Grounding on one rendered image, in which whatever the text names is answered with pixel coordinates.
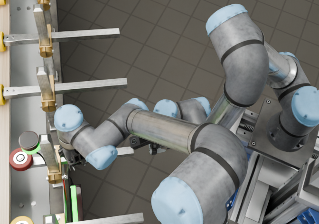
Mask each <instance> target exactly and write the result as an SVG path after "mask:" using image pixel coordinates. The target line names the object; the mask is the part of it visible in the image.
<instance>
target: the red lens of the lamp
mask: <svg viewBox="0 0 319 224"><path fill-rule="evenodd" d="M26 132H28V131H26ZM30 132H33V133H35V132H34V131H30ZM24 133H25V132H24ZM22 134H23V133H22ZM22 134H21V135H22ZM35 134H36V133H35ZM21 135H20V137H21ZM36 135H37V134H36ZM20 137H19V139H20ZM37 137H38V135H37ZM19 144H20V141H19ZM20 146H21V148H22V149H23V150H25V151H33V150H35V149H36V148H37V147H38V146H39V137H38V141H37V143H36V144H35V145H34V146H33V147H30V148H26V147H23V146H22V145H21V144H20Z"/></svg>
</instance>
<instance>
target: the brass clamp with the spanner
mask: <svg viewBox="0 0 319 224"><path fill-rule="evenodd" d="M59 146H60V145H55V148H56V150H55V152H56V156H57V159H58V163H59V172H54V173H49V171H48V168H47V175H48V177H47V181H48V182H49V183H50V184H56V183H57V184H58V183H61V182H62V164H61V158H60V156H59V154H58V150H59V149H60V148H59Z"/></svg>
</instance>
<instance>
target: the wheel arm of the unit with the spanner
mask: <svg viewBox="0 0 319 224"><path fill-rule="evenodd" d="M116 149H117V150H118V155H117V157H116V158H123V157H131V156H134V151H133V149H132V148H131V147H123V148H116ZM61 164H62V165H63V164H67V161H66V160H65V158H64V157H62V158H61ZM38 167H46V164H45V162H44V160H43V159H42V157H34V158H33V163H32V165H31V167H30V168H38ZM30 168H29V169H30Z"/></svg>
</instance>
